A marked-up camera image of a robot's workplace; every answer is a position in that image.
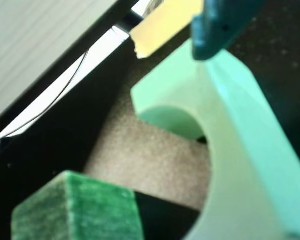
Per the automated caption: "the square masking tape piece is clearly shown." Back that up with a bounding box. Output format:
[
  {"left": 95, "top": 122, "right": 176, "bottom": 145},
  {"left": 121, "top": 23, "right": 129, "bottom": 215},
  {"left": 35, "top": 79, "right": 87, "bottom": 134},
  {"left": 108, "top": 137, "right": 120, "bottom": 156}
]
[{"left": 129, "top": 0, "right": 205, "bottom": 60}]

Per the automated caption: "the pale green arch block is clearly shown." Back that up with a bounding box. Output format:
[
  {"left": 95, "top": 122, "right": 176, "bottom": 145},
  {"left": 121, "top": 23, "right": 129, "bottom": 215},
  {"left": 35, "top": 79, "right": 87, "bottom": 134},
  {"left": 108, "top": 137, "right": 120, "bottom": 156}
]
[{"left": 130, "top": 37, "right": 300, "bottom": 240}]

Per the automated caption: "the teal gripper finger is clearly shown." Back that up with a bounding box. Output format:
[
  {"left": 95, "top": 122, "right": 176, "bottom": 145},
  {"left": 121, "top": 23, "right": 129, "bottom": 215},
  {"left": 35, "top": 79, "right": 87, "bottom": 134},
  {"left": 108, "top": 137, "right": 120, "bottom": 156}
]
[{"left": 191, "top": 0, "right": 265, "bottom": 61}]

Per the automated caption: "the thin dark wire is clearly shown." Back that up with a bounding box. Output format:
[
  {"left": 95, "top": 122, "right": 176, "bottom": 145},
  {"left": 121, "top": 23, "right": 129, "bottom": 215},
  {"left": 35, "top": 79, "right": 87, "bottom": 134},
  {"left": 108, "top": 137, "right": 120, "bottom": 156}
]
[{"left": 0, "top": 48, "right": 91, "bottom": 138}]

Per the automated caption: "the green square wooden block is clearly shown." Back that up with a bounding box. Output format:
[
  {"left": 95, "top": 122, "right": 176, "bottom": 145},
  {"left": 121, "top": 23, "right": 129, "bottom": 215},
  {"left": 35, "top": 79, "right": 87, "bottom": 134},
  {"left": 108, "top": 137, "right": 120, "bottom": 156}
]
[{"left": 11, "top": 170, "right": 145, "bottom": 240}]

